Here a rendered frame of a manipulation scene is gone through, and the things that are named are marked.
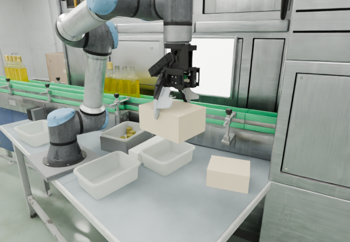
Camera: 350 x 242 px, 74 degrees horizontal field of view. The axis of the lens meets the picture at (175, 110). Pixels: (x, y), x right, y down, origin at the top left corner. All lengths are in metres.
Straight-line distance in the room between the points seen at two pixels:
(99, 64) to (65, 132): 0.33
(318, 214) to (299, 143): 0.29
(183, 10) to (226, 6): 0.77
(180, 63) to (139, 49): 0.95
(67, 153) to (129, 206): 0.42
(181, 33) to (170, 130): 0.25
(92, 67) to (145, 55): 0.55
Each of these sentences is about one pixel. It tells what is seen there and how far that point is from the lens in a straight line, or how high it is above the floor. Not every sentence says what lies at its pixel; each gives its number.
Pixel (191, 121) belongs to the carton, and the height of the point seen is 1.10.
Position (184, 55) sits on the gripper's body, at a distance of 0.60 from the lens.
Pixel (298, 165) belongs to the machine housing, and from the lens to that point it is 1.04.
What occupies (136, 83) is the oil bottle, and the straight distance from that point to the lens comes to 1.43.
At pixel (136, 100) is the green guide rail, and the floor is 0.95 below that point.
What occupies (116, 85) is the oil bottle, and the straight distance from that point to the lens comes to 1.50.
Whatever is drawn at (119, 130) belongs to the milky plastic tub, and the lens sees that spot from 1.35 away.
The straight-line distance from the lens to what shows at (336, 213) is 1.13.
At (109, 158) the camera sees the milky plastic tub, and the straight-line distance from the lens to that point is 1.08.
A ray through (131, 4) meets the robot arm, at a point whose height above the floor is 1.39.
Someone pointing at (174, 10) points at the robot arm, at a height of 1.38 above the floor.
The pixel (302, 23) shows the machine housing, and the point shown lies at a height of 1.36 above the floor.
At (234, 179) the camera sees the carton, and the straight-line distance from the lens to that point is 0.95.
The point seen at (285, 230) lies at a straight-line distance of 1.21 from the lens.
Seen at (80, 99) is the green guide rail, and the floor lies 0.93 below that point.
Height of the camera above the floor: 1.32
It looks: 18 degrees down
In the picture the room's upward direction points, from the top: straight up
